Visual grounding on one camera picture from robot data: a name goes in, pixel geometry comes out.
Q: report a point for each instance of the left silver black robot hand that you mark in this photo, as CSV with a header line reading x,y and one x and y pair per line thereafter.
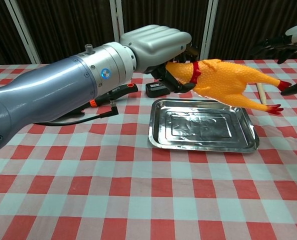
x,y
158,45

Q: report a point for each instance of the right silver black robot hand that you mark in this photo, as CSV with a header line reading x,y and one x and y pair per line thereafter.
x,y
292,46

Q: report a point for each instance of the yellow rubber chicken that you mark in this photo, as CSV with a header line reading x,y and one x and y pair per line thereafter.
x,y
223,80

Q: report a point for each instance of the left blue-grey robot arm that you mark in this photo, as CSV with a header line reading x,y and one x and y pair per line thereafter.
x,y
51,87

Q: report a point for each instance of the rectangular stainless steel tray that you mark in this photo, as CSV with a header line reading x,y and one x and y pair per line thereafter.
x,y
201,127

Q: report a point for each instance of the black ink bottle red cap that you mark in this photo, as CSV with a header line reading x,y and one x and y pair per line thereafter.
x,y
154,90

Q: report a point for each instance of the wooden stick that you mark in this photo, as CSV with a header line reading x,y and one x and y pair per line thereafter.
x,y
262,95

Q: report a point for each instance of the black garden trowel orange collar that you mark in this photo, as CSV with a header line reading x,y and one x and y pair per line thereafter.
x,y
118,91

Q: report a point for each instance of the red white checkered tablecloth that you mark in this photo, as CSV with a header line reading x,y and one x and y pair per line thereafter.
x,y
138,190

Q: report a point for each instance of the white partition frame post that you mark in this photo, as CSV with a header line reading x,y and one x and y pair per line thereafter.
x,y
209,27
118,17
23,32

